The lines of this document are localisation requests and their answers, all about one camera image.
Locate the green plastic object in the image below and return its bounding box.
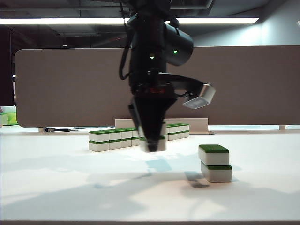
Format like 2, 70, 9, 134
7, 112, 18, 125

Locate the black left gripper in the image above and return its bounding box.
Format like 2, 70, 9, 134
127, 69, 178, 152

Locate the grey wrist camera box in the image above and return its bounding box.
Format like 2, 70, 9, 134
182, 82, 216, 110

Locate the brown desk divider panel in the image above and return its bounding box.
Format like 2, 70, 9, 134
14, 45, 300, 128

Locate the beige tile rack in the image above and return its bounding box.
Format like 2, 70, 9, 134
115, 118, 209, 135

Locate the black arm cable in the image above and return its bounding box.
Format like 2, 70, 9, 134
118, 45, 132, 81

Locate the black pen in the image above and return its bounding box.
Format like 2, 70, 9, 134
45, 127, 74, 132

